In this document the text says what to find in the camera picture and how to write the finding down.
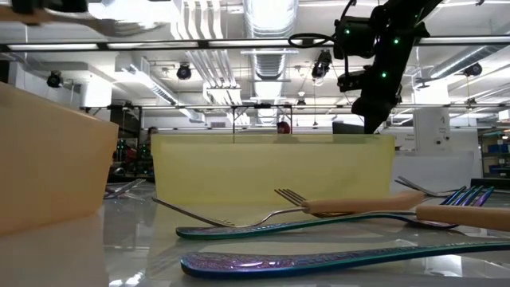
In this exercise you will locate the black fork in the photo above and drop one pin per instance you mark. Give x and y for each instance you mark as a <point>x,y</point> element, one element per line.
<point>410,185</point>

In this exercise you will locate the iridescent rainbow fork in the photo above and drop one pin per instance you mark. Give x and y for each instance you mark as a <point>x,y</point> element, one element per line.
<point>127,187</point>
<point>259,230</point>
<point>279,265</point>

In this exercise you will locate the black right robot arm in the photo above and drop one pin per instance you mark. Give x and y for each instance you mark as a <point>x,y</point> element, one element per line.
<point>398,24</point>

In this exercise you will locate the black monitor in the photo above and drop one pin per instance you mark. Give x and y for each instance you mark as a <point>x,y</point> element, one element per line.
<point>344,128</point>

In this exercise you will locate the white column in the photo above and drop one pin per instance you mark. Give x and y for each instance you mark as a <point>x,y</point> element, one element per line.
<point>432,131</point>

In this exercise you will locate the black ceiling spotlight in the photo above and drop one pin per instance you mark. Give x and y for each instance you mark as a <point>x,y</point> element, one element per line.
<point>183,72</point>
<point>54,79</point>
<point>320,65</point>
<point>301,102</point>
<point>473,70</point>

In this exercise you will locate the clear translucent plastic bin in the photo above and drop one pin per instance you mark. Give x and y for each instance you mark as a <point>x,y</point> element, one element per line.
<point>434,171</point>

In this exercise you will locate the person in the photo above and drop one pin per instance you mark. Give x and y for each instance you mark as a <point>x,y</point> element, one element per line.
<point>283,128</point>

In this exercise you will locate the shelf with blue bins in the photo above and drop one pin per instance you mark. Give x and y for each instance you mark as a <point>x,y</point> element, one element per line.
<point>496,149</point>

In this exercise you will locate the yellow translucent plastic bin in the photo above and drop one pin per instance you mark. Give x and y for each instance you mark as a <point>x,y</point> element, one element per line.
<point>271,171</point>

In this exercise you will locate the orange translucent plastic bin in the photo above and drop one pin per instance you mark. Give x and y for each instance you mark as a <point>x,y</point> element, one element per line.
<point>52,159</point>

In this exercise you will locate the black crossbar with light strips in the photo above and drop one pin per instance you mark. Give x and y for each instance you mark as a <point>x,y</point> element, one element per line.
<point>202,44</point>

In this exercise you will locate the white ceiling pipes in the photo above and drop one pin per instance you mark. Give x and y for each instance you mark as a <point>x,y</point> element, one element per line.
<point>215,71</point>

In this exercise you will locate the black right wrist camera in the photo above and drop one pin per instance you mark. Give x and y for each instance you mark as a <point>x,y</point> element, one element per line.
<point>352,81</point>

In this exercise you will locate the round silver duct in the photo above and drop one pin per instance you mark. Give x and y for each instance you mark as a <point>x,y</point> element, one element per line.
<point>458,61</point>

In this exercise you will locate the black metal frame stand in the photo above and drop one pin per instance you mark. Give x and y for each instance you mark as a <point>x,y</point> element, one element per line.
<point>263,106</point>

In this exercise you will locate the silver ventilation duct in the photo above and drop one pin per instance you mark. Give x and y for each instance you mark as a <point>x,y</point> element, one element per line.
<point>271,60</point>

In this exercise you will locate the white rectangular air duct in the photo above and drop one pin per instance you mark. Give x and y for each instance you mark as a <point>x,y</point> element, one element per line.
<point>147,79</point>

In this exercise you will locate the long horizontal rail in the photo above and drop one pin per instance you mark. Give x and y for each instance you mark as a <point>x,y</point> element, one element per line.
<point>179,107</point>

